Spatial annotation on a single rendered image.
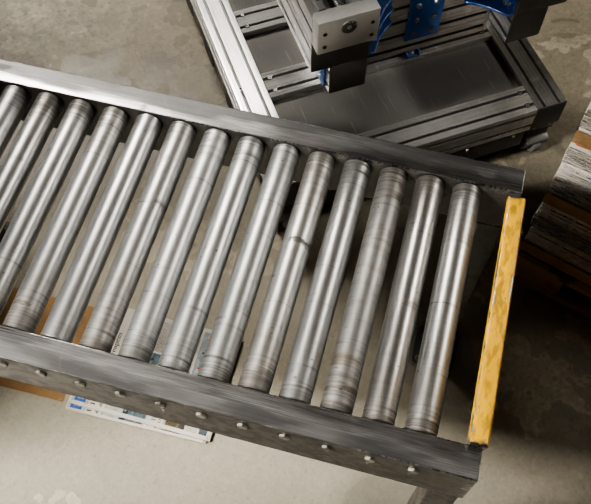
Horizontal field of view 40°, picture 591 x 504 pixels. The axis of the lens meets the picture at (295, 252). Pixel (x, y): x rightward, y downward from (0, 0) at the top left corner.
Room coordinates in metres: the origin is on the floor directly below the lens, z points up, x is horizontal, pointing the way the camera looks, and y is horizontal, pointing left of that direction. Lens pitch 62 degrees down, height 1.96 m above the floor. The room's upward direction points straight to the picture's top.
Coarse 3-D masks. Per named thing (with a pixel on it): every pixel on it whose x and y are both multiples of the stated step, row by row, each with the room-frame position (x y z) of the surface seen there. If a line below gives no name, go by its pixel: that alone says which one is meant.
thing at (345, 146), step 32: (0, 64) 1.02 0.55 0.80; (32, 96) 0.97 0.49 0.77; (64, 96) 0.95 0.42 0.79; (96, 96) 0.94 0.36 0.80; (128, 96) 0.94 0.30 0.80; (160, 96) 0.94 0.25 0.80; (128, 128) 0.92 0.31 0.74; (224, 128) 0.87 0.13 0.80; (256, 128) 0.87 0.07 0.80; (288, 128) 0.87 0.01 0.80; (320, 128) 0.87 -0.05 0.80; (224, 160) 0.87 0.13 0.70; (384, 160) 0.80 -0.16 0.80; (416, 160) 0.80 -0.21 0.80; (448, 160) 0.80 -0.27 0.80; (448, 192) 0.77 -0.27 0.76; (512, 192) 0.74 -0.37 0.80
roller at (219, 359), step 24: (288, 168) 0.79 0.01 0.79; (264, 192) 0.74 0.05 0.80; (288, 192) 0.75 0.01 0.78; (264, 216) 0.69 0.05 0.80; (264, 240) 0.65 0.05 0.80; (240, 264) 0.60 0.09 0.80; (264, 264) 0.61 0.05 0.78; (240, 288) 0.56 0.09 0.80; (240, 312) 0.52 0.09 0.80; (216, 336) 0.47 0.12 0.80; (240, 336) 0.48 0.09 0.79; (216, 360) 0.43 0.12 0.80
